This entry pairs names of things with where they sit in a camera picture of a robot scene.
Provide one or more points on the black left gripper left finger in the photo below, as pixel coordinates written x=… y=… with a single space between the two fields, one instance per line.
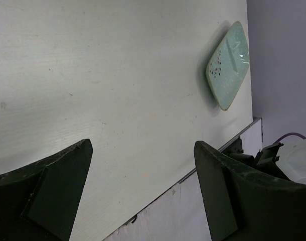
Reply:
x=39 y=201

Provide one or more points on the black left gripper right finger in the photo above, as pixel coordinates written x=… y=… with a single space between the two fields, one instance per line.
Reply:
x=249 y=199

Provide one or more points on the light green rectangular plate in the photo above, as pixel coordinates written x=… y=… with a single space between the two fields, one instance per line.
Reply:
x=228 y=66

